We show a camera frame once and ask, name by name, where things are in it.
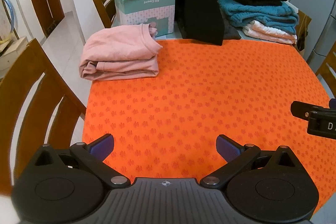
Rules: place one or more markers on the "teal knit sweater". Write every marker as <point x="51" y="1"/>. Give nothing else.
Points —
<point x="249" y="12"/>

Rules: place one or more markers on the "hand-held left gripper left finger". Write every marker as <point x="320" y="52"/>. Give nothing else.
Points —
<point x="103" y="145"/>

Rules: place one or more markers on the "black garment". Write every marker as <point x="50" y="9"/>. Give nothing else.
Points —
<point x="202" y="19"/>

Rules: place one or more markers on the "white folded garment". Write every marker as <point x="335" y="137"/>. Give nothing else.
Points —
<point x="267" y="32"/>

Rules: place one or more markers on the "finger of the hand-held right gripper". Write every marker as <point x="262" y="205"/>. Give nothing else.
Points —
<point x="300" y="109"/>

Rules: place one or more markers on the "pink folded sweatshirt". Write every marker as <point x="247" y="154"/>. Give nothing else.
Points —
<point x="118" y="50"/>

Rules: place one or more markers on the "brown cardboard box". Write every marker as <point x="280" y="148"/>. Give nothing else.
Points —
<point x="302" y="32"/>

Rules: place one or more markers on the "wooden chair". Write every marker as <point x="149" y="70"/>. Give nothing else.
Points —
<point x="23" y="77"/>
<point x="328" y="69"/>
<point x="102" y="1"/>

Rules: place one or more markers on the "orange patterned table mat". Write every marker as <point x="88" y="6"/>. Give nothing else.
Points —
<point x="197" y="87"/>

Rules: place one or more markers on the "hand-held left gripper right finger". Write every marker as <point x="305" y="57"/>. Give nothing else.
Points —
<point x="227" y="147"/>

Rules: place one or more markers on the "hula hoop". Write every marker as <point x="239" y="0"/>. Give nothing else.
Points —
<point x="10" y="7"/>

